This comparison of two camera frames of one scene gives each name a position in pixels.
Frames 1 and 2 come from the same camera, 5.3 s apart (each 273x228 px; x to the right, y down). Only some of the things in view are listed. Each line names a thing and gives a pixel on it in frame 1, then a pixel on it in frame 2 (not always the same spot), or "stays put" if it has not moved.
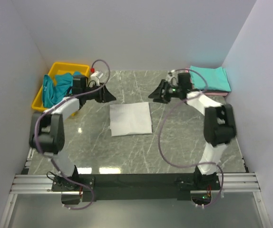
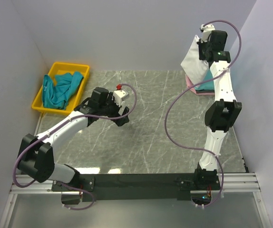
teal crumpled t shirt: [53, 94] stays put
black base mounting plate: [139, 186] stays put
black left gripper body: [97, 95] → [111, 109]
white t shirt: [130, 118] → [196, 68]
